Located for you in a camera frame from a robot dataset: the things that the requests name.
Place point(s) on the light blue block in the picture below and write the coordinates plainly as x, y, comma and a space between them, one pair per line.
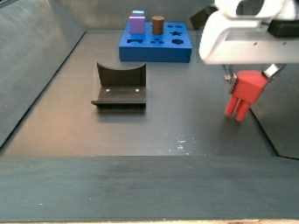
137, 13

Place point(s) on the black camera box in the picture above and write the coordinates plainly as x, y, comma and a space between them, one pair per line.
284, 28

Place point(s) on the purple rectangular block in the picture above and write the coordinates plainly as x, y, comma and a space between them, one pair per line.
136, 24

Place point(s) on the brown cylinder peg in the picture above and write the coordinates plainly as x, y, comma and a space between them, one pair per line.
157, 25

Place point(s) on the black curved holder stand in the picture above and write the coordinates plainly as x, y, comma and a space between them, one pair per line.
121, 86

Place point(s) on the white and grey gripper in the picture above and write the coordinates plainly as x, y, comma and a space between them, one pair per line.
236, 39

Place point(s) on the red three prong block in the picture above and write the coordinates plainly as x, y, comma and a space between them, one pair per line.
248, 88

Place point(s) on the blue shape sorting board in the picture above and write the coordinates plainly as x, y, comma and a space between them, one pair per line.
169, 47

